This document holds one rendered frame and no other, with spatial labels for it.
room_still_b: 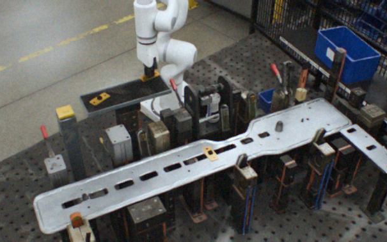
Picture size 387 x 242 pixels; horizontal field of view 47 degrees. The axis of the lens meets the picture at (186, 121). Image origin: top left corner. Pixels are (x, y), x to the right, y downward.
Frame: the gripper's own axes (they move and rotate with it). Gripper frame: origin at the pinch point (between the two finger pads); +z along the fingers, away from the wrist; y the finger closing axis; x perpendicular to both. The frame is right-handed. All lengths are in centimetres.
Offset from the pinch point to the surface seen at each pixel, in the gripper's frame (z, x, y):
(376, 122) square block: 22, 76, 64
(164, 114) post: 13.8, -1.9, 13.2
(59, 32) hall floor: 125, 53, -272
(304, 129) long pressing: 24, 48, 47
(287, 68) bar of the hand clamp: 5, 54, 27
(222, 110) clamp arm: 14.9, 20.9, 24.3
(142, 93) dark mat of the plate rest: 7.7, -5.1, 2.3
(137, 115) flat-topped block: 18.2, -8.8, 2.3
